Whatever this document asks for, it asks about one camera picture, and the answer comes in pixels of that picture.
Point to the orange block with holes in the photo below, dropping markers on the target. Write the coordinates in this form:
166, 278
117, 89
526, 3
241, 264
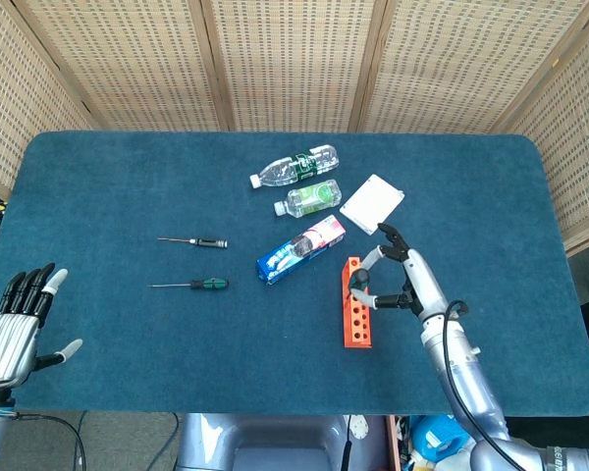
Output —
346, 324

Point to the reddish brown wooden board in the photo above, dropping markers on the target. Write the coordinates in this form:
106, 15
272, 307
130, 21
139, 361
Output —
392, 446

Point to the black slim precision screwdriver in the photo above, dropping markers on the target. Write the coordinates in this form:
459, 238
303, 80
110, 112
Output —
211, 243

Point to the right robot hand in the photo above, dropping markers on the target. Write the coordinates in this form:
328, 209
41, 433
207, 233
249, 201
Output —
422, 284

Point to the large clear water bottle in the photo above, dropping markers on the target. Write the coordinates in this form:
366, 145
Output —
280, 172

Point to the grey blue robot torso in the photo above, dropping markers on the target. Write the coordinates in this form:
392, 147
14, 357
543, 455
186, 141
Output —
275, 441

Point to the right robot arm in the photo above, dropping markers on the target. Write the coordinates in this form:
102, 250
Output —
471, 382

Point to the small green black screwdriver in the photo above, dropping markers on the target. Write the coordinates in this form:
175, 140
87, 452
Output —
213, 283

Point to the toothpaste box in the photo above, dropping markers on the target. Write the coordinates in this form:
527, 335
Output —
294, 252

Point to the blue white plastic container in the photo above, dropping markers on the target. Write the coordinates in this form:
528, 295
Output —
437, 436

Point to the white flat box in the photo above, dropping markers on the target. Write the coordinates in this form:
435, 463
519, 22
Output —
373, 203

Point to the small clear green-label bottle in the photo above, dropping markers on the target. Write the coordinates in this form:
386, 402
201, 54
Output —
314, 196

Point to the woven wicker screen panel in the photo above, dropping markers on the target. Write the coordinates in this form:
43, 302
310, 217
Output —
461, 64
294, 64
19, 98
137, 64
579, 147

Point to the blue carpet table mat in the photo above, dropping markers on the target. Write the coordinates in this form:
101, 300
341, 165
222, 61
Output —
176, 343

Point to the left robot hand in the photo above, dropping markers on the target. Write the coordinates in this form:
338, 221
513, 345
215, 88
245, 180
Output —
10, 343

